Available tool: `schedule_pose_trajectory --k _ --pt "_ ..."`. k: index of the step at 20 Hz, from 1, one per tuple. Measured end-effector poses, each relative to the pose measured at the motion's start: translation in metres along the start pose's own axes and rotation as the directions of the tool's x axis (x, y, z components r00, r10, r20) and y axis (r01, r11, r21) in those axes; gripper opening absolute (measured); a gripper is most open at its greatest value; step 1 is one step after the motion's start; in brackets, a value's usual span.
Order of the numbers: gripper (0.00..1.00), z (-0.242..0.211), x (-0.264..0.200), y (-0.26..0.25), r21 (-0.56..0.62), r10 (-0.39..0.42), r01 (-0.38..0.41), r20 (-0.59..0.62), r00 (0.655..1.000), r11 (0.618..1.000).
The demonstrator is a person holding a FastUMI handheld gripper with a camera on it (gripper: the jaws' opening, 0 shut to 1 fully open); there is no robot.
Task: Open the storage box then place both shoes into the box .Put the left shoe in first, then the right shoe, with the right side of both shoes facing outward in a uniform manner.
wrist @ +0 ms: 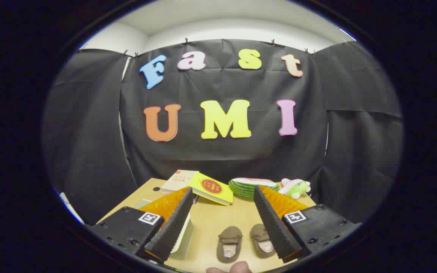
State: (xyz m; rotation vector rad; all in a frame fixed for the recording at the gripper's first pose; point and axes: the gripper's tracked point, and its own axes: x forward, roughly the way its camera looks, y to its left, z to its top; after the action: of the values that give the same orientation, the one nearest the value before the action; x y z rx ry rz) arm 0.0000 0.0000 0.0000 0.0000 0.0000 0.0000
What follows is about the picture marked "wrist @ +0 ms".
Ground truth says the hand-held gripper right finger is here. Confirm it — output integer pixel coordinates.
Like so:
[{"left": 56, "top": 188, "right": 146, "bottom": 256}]
[{"left": 253, "top": 185, "right": 362, "bottom": 264}]

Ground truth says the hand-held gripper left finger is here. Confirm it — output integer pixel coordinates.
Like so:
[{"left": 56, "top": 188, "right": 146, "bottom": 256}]
[{"left": 89, "top": 187, "right": 194, "bottom": 264}]

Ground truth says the brown shoe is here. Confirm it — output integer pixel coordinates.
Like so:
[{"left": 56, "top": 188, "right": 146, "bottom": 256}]
[
  {"left": 250, "top": 224, "right": 276, "bottom": 259},
  {"left": 217, "top": 226, "right": 243, "bottom": 264}
]

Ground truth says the pale green fabric storage box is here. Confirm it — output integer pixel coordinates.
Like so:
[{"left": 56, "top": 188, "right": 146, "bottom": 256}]
[{"left": 135, "top": 199, "right": 195, "bottom": 260}]

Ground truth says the pink and green plush toy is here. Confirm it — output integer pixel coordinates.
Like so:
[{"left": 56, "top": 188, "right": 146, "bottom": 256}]
[{"left": 279, "top": 178, "right": 311, "bottom": 200}]

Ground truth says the cream cover book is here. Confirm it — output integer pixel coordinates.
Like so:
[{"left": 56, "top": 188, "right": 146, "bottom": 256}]
[{"left": 160, "top": 169, "right": 199, "bottom": 194}]

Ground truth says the watermelon slice plush toy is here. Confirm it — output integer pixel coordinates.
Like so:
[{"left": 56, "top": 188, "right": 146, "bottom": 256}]
[{"left": 229, "top": 177, "right": 280, "bottom": 201}]

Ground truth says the yellow book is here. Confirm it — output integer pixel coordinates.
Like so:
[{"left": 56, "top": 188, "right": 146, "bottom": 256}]
[{"left": 188, "top": 172, "right": 234, "bottom": 206}]

